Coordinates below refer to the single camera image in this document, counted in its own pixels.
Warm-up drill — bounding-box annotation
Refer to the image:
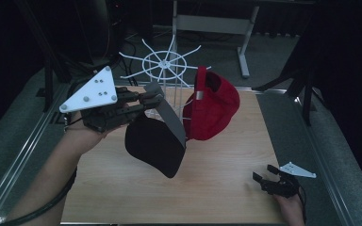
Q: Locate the person's left hand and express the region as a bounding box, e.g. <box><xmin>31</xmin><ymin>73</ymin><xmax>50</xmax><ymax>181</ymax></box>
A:
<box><xmin>63</xmin><ymin>111</ymin><xmax>130</xmax><ymax>155</ymax></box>

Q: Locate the grey sun visor hat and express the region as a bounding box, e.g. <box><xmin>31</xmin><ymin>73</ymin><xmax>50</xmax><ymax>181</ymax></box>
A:
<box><xmin>124</xmin><ymin>81</ymin><xmax>189</xmax><ymax>179</ymax></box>

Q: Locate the black metal stand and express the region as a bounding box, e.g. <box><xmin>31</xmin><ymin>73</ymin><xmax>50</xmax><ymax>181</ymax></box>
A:
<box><xmin>252</xmin><ymin>59</ymin><xmax>326</xmax><ymax>127</ymax></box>
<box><xmin>13</xmin><ymin>0</ymin><xmax>74</xmax><ymax>113</ymax></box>

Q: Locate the grey metal table frame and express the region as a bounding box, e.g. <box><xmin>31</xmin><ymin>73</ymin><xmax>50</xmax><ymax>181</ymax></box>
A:
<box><xmin>171</xmin><ymin>0</ymin><xmax>261</xmax><ymax>79</ymax></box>

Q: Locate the aluminium rail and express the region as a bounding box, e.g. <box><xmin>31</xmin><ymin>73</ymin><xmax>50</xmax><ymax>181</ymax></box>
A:
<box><xmin>251</xmin><ymin>87</ymin><xmax>357</xmax><ymax>226</ymax></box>
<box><xmin>0</xmin><ymin>82</ymin><xmax>72</xmax><ymax>222</ymax></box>

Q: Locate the dark thick cable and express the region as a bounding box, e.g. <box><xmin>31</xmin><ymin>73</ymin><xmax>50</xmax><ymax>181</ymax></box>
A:
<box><xmin>0</xmin><ymin>168</ymin><xmax>78</xmax><ymax>226</ymax></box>

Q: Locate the person's right hand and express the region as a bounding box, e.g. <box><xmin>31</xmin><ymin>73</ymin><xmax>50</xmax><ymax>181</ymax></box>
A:
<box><xmin>272</xmin><ymin>191</ymin><xmax>306</xmax><ymax>226</ymax></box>

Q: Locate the red baseball cap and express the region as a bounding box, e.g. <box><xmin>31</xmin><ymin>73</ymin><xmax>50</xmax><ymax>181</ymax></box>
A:
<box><xmin>182</xmin><ymin>65</ymin><xmax>241</xmax><ymax>141</ymax></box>

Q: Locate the white wire hat rack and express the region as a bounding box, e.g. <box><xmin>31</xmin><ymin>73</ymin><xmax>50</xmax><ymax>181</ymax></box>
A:
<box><xmin>118</xmin><ymin>34</ymin><xmax>212</xmax><ymax>125</ymax></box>

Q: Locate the thin black cable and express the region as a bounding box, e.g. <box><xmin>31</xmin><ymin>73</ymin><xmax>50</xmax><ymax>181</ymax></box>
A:
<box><xmin>296</xmin><ymin>184</ymin><xmax>308</xmax><ymax>224</ymax></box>

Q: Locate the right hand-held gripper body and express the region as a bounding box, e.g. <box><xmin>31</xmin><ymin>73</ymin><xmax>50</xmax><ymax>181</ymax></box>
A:
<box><xmin>261</xmin><ymin>161</ymin><xmax>318</xmax><ymax>199</ymax></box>

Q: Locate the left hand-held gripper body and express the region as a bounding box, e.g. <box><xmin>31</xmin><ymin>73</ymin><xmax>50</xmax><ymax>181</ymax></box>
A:
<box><xmin>58</xmin><ymin>65</ymin><xmax>130</xmax><ymax>134</ymax></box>

